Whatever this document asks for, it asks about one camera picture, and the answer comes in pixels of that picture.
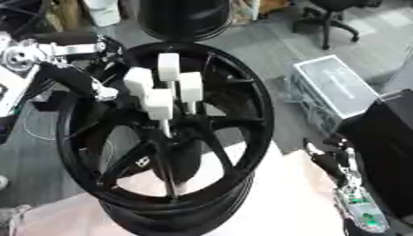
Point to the white bag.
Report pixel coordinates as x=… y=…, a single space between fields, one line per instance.
x=103 y=11

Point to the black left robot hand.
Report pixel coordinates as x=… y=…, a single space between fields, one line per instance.
x=70 y=76

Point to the grey box with white rim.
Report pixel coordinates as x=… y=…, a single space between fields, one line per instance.
x=336 y=83

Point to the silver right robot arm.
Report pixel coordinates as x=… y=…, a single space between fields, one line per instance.
x=363 y=212

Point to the tan cardboard box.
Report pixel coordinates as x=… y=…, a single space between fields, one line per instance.
x=63 y=14

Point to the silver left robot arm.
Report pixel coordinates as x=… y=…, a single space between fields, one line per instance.
x=13 y=86

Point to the black cabinet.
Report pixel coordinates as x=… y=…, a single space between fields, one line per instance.
x=387 y=147

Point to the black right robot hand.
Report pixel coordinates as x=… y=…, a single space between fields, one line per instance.
x=328 y=161

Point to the black round tyre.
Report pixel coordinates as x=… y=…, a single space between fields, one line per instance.
x=185 y=18

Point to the black spoked wheel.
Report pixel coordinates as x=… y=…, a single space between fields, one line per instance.
x=244 y=123

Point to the black office chair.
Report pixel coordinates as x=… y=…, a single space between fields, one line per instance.
x=328 y=18

